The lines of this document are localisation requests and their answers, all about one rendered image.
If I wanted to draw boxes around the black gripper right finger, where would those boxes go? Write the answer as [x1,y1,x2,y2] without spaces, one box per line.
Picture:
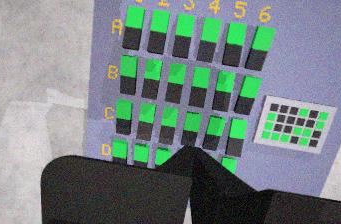
[189,147,341,224]

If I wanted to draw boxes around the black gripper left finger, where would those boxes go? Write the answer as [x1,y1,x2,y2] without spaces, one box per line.
[41,145,194,224]

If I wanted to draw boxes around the grey switch panel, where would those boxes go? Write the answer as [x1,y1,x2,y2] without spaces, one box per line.
[85,0,341,197]

